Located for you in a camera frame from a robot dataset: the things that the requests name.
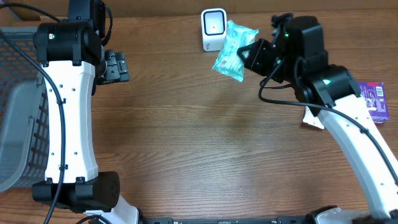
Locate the grey plastic mesh basket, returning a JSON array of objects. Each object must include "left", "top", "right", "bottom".
[{"left": 1, "top": 40, "right": 49, "bottom": 192}]

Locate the teal wet wipes pack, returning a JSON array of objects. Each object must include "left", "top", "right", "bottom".
[{"left": 212, "top": 20, "right": 259, "bottom": 82}]

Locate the purple sanitary pad pack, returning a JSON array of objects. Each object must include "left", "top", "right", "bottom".
[{"left": 358, "top": 82, "right": 389, "bottom": 124}]

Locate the white barcode scanner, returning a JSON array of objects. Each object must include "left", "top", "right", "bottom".
[{"left": 200, "top": 8, "right": 227, "bottom": 52}]

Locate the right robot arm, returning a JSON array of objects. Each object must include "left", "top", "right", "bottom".
[{"left": 237, "top": 13, "right": 397, "bottom": 223}]

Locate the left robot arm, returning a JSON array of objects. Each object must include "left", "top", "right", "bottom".
[{"left": 32, "top": 1, "right": 141, "bottom": 223}]

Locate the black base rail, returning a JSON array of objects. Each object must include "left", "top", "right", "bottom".
[{"left": 138, "top": 216, "right": 305, "bottom": 224}]

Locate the white cream tube gold cap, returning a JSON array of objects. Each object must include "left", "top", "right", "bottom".
[{"left": 302, "top": 106, "right": 325, "bottom": 129}]

